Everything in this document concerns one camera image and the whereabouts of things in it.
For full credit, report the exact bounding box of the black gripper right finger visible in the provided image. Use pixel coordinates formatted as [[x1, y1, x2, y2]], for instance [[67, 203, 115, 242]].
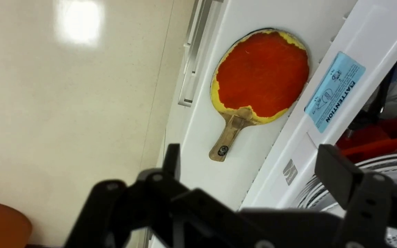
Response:
[[315, 143, 397, 248]]

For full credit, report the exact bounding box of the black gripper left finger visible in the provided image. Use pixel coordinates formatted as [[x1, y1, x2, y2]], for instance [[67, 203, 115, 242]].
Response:
[[65, 141, 256, 248]]

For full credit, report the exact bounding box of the red table tennis paddle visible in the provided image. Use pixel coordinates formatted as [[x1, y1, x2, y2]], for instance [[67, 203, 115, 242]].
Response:
[[209, 26, 312, 164]]

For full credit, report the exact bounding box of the red bowl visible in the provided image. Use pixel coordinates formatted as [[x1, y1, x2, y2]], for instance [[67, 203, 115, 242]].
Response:
[[336, 117, 397, 162]]

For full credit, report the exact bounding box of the white drain tray blue label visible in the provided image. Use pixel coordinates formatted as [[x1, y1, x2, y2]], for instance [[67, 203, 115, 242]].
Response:
[[240, 0, 397, 210]]

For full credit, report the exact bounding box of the orange round object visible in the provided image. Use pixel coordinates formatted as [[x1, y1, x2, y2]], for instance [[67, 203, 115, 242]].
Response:
[[0, 199, 34, 248]]

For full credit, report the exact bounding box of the silver drawer handle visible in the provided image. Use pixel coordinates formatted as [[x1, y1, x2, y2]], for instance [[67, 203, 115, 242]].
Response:
[[178, 0, 225, 107]]

